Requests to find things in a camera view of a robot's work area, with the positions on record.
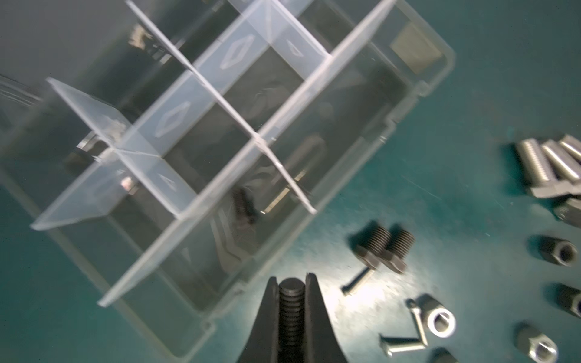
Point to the small silver screw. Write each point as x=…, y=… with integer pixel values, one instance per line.
x=393, y=345
x=416, y=313
x=352, y=288

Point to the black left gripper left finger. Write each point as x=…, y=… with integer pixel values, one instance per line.
x=262, y=344

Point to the green table mat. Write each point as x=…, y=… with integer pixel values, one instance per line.
x=449, y=175

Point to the black hex nut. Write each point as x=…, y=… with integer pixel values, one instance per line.
x=558, y=251
x=569, y=299

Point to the black hex bolt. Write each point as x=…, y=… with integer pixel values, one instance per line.
x=291, y=320
x=394, y=255
x=369, y=252

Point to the clear plastic organizer box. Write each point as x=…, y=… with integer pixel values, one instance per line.
x=192, y=153

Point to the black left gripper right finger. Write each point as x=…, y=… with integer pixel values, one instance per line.
x=321, y=344

